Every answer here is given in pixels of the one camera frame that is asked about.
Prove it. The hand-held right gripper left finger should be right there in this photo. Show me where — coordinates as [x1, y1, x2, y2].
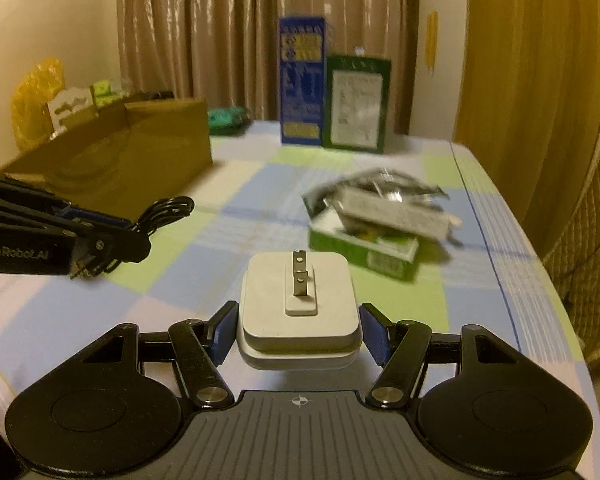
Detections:
[82, 301, 238, 409]

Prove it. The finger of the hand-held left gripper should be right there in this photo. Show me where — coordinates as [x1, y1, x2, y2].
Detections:
[0, 197, 152, 265]
[0, 167, 133, 233]

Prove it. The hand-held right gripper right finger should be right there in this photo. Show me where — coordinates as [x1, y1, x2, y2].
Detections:
[358, 303, 523, 407]

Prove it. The black cable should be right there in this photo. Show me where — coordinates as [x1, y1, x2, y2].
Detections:
[70, 195, 195, 281]

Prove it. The brown cardboard box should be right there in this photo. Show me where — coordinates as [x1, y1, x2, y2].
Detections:
[0, 97, 214, 212]

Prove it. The white charger plug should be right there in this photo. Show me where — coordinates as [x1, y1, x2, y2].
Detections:
[237, 250, 364, 372]

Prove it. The silver foil bag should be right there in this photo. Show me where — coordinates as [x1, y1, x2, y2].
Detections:
[302, 166, 452, 222]

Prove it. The plaid cloth-covered desktop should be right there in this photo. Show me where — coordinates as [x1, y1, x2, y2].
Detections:
[0, 120, 588, 411]

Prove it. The small green box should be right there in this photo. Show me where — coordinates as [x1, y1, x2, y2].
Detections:
[307, 207, 421, 282]

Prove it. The white carved chair back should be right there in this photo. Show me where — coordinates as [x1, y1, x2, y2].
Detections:
[46, 87, 96, 136]

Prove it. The long white box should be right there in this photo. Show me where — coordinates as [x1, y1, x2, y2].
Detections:
[339, 187, 464, 247]

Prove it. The stack of green boxes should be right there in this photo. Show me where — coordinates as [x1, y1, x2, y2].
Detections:
[90, 78, 129, 109]

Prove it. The yellow plastic bag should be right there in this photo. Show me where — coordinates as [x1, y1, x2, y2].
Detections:
[10, 58, 65, 151]

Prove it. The green snack packet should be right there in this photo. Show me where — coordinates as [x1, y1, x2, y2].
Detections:
[207, 105, 251, 136]

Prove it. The green carton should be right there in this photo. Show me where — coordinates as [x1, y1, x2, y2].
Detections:
[322, 53, 392, 155]

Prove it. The brown shiny curtain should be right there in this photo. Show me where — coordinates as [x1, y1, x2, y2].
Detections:
[115, 0, 421, 137]

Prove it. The chair with quilted cover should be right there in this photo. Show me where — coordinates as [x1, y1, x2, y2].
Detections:
[541, 137, 600, 363]

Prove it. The tall blue carton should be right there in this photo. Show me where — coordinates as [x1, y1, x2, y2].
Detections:
[278, 16, 329, 147]

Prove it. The yellow curtain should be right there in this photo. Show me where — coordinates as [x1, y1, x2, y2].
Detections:
[452, 0, 600, 257]

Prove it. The yellow wall ornament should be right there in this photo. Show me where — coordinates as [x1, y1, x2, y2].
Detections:
[424, 10, 440, 74]

